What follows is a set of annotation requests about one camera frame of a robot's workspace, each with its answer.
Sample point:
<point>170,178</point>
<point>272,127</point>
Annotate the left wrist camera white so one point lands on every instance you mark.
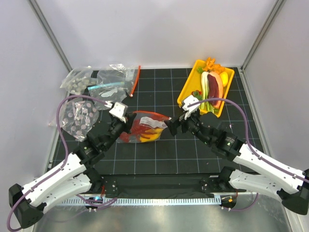
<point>119,111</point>

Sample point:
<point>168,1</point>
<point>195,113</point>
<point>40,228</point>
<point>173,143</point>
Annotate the clear bag orange zipper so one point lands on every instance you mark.
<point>153,119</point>
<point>136,76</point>

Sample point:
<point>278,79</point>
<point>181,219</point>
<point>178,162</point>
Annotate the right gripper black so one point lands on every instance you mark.
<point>173,125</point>

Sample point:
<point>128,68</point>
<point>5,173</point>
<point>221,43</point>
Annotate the orange toy pumpkin slice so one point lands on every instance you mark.
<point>153,133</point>

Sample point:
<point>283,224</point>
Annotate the toy meat slab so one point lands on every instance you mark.
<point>215,85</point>

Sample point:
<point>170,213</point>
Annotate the red toy lobster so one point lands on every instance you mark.
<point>137,131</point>

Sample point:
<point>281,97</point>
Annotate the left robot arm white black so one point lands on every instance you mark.
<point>74,175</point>

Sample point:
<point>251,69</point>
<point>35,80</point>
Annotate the bag of white pieces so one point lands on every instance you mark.
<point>78,80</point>

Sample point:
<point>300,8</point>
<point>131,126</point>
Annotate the clear bag blue zipper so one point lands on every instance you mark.
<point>113,83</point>

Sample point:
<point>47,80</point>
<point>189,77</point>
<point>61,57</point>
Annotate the toy radish with leaves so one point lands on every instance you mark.
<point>197,94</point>

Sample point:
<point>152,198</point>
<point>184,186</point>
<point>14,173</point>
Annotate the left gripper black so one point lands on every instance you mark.
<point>127,125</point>

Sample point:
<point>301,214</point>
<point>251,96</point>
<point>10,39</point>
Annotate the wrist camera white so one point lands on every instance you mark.
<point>119,111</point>
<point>189,106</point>

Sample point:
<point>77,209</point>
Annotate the green toy grapes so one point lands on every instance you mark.
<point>200,70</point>

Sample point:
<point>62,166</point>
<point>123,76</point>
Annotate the yellow toy lemon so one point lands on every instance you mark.
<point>224,78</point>

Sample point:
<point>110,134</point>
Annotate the black grid mat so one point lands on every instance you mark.
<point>157,91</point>

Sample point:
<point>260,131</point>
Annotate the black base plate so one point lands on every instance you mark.
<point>164,186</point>

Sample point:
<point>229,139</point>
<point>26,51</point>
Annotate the slotted cable duct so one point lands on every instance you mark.
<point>216,200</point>

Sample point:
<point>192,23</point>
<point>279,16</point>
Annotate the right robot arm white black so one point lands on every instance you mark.
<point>285,184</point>

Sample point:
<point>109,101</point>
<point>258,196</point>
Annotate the bag of pink discs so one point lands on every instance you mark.
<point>77,117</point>

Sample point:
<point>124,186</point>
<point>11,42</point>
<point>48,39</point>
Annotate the yellow plastic tray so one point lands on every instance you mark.
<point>194,81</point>

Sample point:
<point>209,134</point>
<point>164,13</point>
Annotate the toy green onion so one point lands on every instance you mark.
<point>205,90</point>

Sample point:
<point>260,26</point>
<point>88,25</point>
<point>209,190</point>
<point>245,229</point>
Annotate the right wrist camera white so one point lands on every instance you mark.
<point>189,106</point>

